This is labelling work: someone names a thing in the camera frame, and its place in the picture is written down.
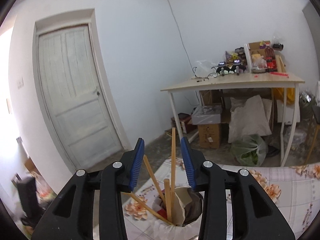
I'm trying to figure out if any lone wooden chopstick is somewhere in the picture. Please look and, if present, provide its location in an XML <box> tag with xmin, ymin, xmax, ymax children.
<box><xmin>143</xmin><ymin>155</ymin><xmax>165</xmax><ymax>204</ymax></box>

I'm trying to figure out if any cream plastic rice paddle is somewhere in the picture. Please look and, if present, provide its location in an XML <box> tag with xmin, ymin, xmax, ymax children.
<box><xmin>172</xmin><ymin>187</ymin><xmax>192</xmax><ymax>226</ymax></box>

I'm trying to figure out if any cardboard box under desk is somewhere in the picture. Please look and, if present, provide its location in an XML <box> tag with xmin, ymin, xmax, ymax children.
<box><xmin>197</xmin><ymin>124</ymin><xmax>221</xmax><ymax>149</ymax></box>

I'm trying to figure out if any metal utensil holder with bag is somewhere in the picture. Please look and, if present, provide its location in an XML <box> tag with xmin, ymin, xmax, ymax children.
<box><xmin>150</xmin><ymin>186</ymin><xmax>204</xmax><ymax>239</ymax></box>

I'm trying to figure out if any green vegetable plastic bag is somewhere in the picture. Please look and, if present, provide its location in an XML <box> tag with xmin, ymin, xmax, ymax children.
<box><xmin>231</xmin><ymin>134</ymin><xmax>268</xmax><ymax>167</ymax></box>

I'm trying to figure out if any grey white sack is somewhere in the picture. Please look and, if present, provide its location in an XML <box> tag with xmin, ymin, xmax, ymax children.
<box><xmin>228</xmin><ymin>95</ymin><xmax>272</xmax><ymax>143</ymax></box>

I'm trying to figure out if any floral plastic tablecloth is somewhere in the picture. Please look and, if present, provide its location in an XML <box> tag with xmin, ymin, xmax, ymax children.
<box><xmin>93</xmin><ymin>152</ymin><xmax>319</xmax><ymax>239</ymax></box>

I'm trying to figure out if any white panel door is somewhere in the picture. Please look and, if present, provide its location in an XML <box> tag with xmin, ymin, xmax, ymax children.
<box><xmin>33</xmin><ymin>8</ymin><xmax>131</xmax><ymax>171</ymax></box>

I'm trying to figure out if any wooden top white desk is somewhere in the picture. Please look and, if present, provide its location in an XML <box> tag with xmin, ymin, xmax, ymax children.
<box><xmin>161</xmin><ymin>72</ymin><xmax>305</xmax><ymax>167</ymax></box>

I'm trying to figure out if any yellow plastic bag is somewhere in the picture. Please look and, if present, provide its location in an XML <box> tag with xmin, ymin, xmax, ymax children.
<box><xmin>272</xmin><ymin>88</ymin><xmax>295</xmax><ymax>105</ymax></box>

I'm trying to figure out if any red oil bottle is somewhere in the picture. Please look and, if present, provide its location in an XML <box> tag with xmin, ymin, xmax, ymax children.
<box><xmin>265</xmin><ymin>44</ymin><xmax>277</xmax><ymax>72</ymax></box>

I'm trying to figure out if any wooden chair black seat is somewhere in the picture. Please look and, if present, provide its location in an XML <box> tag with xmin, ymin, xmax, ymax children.
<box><xmin>305</xmin><ymin>106</ymin><xmax>320</xmax><ymax>164</ymax></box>

